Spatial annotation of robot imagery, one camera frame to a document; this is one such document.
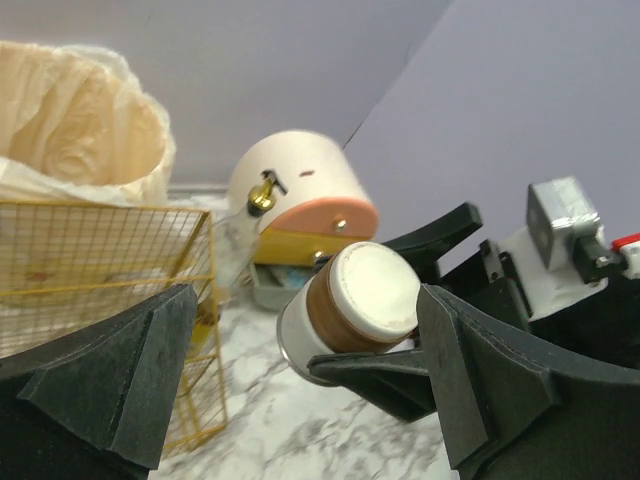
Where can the small yellow label bottle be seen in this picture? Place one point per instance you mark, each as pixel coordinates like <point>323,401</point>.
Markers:
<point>206,320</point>

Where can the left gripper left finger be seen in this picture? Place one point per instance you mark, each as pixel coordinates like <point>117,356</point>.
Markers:
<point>96,403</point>

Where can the bin with plastic bag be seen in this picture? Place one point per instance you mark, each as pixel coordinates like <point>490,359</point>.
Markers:
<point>77,127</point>

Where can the clear glass oil bottle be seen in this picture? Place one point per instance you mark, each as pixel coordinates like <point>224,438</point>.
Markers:
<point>237,236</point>

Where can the steel cream cup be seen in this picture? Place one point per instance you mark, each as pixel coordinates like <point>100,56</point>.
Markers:
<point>362,300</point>

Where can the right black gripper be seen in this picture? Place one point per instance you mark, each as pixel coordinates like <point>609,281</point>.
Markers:
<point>604,326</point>

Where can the gold wire rack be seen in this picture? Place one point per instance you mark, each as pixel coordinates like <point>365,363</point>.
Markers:
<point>65,266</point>

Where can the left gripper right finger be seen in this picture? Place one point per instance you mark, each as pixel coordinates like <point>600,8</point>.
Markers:
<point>513,406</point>

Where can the round drawer organizer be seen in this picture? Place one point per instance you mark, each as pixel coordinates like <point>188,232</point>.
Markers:
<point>325,209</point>

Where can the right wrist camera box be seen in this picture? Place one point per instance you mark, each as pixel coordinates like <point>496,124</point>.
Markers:
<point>561,256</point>

